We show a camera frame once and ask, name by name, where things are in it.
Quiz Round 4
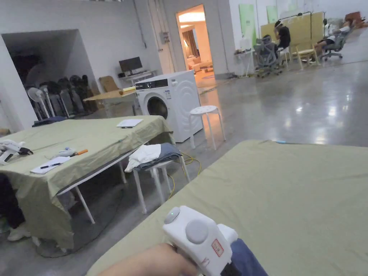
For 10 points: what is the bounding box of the grey office chair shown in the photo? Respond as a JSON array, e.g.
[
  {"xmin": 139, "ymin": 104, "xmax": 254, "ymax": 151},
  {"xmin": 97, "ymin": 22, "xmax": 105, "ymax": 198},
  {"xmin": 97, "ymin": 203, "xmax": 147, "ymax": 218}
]
[{"xmin": 253, "ymin": 35, "xmax": 285, "ymax": 79}]

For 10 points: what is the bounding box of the bed with pale green sheet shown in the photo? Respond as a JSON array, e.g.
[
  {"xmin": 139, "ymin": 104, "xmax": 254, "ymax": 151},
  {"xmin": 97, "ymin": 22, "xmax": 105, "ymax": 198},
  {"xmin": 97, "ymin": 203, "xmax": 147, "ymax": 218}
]
[{"xmin": 86, "ymin": 139, "xmax": 368, "ymax": 276}]

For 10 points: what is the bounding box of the desk with black monitor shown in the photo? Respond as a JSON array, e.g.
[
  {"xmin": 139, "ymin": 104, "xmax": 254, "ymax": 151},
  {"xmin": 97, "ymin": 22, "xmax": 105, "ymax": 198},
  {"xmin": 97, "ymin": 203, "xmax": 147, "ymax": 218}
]
[{"xmin": 118, "ymin": 56, "xmax": 158, "ymax": 86}]

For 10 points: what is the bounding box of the wooden chair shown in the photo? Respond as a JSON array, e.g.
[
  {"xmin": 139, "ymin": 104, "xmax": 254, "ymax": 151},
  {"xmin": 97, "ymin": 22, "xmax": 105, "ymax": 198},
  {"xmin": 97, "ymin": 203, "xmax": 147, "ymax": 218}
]
[{"xmin": 294, "ymin": 42, "xmax": 320, "ymax": 70}]

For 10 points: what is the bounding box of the small white table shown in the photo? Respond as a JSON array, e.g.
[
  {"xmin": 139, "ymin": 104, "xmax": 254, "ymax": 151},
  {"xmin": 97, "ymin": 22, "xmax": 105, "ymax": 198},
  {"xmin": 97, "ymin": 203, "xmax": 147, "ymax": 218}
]
[{"xmin": 234, "ymin": 39, "xmax": 257, "ymax": 78}]

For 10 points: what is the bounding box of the person's left forearm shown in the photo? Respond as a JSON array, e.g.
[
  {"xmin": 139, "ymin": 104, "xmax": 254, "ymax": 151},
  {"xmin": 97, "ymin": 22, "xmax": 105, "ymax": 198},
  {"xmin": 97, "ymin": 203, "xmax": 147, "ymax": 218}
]
[{"xmin": 97, "ymin": 248, "xmax": 145, "ymax": 276}]

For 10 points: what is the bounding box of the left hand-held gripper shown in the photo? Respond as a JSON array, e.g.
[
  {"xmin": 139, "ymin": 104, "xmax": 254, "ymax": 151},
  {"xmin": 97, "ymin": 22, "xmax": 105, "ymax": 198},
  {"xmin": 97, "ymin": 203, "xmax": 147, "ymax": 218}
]
[{"xmin": 162, "ymin": 205, "xmax": 239, "ymax": 276}]

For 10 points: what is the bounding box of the table with pale green sheet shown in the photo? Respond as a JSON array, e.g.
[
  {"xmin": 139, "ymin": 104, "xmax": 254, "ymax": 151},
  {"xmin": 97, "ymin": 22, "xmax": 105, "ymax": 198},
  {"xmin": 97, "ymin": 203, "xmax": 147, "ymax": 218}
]
[{"xmin": 0, "ymin": 115, "xmax": 176, "ymax": 250}]

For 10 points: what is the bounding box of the yellow cable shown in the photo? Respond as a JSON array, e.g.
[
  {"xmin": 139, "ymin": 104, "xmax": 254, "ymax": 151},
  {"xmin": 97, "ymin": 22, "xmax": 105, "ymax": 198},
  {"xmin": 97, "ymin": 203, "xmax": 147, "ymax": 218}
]
[{"xmin": 167, "ymin": 152, "xmax": 202, "ymax": 199}]

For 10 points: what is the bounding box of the white paper sheet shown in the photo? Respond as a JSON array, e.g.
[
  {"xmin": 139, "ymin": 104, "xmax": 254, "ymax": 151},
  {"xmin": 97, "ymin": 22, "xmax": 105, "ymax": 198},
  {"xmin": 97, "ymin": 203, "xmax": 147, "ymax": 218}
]
[{"xmin": 116, "ymin": 119, "xmax": 144, "ymax": 128}]

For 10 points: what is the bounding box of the dark blue garment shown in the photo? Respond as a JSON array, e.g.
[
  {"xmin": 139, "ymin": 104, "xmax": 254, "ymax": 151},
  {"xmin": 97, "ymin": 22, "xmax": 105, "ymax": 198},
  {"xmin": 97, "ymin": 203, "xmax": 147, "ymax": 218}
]
[{"xmin": 229, "ymin": 238, "xmax": 269, "ymax": 276}]

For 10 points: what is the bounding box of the brown carton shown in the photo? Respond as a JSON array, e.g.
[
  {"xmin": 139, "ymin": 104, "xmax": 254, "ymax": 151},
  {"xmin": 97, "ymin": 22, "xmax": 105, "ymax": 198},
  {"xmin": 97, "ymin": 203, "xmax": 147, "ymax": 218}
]
[{"xmin": 99, "ymin": 75, "xmax": 122, "ymax": 93}]

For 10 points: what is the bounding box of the row of standing fans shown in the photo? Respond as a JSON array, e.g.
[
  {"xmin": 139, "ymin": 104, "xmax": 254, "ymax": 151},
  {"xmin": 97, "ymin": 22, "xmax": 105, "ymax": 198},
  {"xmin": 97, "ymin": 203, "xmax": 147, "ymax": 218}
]
[{"xmin": 25, "ymin": 74, "xmax": 97, "ymax": 121}]

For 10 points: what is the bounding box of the white washing machine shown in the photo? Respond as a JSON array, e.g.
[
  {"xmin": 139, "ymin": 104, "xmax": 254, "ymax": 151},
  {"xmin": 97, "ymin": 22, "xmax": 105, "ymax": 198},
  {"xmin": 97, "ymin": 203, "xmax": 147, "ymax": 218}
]
[{"xmin": 134, "ymin": 70, "xmax": 204, "ymax": 143}]

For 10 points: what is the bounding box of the small tool with orange tip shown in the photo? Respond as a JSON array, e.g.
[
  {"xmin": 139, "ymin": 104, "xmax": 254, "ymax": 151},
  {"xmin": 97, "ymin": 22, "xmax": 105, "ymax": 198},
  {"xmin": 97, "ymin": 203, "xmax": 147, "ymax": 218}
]
[{"xmin": 57, "ymin": 147, "xmax": 88, "ymax": 158}]

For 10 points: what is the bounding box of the wooden table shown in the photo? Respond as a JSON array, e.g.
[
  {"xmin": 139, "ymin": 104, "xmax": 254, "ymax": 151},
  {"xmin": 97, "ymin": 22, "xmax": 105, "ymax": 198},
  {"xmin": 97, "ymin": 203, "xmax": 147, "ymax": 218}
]
[{"xmin": 83, "ymin": 88, "xmax": 138, "ymax": 118}]

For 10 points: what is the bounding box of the white notebook with pen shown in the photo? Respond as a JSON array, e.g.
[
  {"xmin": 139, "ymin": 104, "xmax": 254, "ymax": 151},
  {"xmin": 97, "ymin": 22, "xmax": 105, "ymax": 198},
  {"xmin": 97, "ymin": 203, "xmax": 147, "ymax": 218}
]
[{"xmin": 30, "ymin": 156, "xmax": 71, "ymax": 175}]

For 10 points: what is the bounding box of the white round stool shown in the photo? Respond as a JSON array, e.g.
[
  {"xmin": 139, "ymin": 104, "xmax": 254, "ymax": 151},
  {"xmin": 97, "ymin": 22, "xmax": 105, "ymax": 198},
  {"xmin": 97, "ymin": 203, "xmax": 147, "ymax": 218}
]
[{"xmin": 188, "ymin": 105, "xmax": 226, "ymax": 151}]

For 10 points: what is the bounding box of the white stool with clothes pile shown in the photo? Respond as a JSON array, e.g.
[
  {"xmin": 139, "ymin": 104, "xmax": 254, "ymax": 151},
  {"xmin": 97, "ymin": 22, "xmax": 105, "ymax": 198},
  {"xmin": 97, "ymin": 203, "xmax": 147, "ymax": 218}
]
[{"xmin": 124, "ymin": 142, "xmax": 192, "ymax": 215}]

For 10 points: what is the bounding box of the spare hand-held gripper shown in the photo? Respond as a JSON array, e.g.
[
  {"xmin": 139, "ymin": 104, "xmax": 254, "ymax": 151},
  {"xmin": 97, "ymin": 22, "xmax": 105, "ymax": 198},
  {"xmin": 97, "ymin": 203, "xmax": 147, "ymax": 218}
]
[{"xmin": 0, "ymin": 139, "xmax": 34, "ymax": 166}]

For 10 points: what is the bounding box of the person's left hand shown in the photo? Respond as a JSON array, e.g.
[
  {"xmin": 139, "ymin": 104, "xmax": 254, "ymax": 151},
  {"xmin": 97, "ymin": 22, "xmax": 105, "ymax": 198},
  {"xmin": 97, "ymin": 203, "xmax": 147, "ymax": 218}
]
[{"xmin": 143, "ymin": 243, "xmax": 199, "ymax": 276}]

